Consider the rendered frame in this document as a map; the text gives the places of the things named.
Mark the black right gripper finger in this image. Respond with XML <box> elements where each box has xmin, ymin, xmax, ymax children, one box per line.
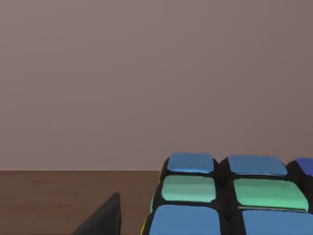
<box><xmin>71</xmin><ymin>192</ymin><xmax>122</xmax><ymax>235</ymax></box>

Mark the colourful puzzle cube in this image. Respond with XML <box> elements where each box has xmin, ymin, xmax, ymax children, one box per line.
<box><xmin>140</xmin><ymin>152</ymin><xmax>313</xmax><ymax>235</ymax></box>

